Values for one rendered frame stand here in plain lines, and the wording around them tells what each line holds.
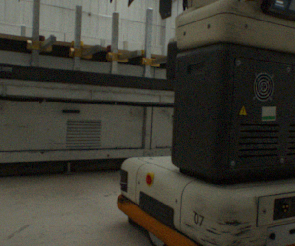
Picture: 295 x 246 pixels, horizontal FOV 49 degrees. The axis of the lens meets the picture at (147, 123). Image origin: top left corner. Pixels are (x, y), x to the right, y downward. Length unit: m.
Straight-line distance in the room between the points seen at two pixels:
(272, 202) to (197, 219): 0.21
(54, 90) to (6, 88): 0.27
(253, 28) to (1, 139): 1.72
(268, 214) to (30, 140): 1.68
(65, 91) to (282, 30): 1.38
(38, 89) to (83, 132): 0.50
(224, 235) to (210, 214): 0.06
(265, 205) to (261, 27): 0.51
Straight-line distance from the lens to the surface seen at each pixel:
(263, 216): 0.98
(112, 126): 2.44
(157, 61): 2.24
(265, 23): 1.06
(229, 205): 0.89
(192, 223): 0.98
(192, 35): 1.05
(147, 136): 2.54
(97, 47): 1.86
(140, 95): 2.28
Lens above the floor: 0.50
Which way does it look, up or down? 3 degrees down
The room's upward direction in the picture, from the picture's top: 3 degrees clockwise
